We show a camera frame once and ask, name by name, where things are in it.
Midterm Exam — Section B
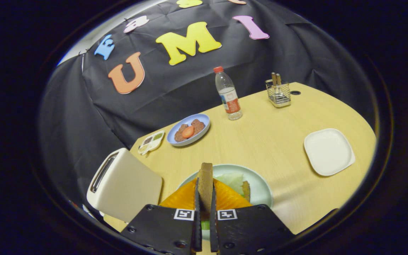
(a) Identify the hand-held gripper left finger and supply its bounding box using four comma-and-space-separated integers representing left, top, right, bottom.
121, 177, 203, 255

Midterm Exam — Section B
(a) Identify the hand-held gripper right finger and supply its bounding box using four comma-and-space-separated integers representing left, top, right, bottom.
209, 179, 295, 255

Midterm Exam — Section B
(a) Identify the round brown bread slice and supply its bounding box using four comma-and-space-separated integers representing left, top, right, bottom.
197, 163, 214, 213

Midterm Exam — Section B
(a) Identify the square brown bread slice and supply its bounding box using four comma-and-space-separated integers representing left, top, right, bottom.
241, 181, 251, 202

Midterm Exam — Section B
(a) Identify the pale green round plate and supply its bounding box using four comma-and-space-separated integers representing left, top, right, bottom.
177, 164, 274, 241

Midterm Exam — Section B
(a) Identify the cream toaster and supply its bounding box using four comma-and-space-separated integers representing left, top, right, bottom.
86, 148, 163, 223

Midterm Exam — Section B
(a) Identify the white condiment tray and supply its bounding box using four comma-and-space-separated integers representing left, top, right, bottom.
138, 130, 165, 155

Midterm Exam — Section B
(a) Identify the brown meat slice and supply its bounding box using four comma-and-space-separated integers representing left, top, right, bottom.
174, 119, 205, 142

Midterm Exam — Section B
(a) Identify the white square plate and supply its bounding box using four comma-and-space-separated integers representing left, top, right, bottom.
304, 128, 356, 177

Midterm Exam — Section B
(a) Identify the blue plate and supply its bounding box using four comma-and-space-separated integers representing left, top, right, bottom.
166, 113, 211, 147

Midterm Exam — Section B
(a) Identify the clear red-capped water bottle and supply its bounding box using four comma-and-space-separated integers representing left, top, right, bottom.
214, 66, 243, 121

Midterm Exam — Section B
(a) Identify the wire utensil basket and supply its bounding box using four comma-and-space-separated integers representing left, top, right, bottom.
265, 80, 292, 108

